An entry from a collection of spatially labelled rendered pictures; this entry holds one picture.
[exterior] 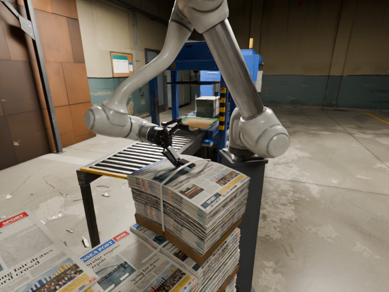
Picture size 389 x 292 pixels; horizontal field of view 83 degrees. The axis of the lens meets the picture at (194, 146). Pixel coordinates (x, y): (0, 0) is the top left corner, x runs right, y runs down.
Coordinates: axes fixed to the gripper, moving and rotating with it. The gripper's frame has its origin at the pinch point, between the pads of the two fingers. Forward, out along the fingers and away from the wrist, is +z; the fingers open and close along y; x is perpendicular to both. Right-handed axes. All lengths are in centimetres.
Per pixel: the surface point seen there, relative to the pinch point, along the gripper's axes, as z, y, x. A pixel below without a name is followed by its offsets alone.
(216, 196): 16.6, 9.9, 7.0
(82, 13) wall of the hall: -464, -109, -198
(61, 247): 1.9, 9.8, 47.8
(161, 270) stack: 9.2, 33.3, 24.2
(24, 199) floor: -243, 133, 12
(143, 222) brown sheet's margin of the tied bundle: -11.1, 31.1, 15.3
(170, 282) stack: 14.3, 33.0, 25.4
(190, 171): 0.1, 9.5, 0.5
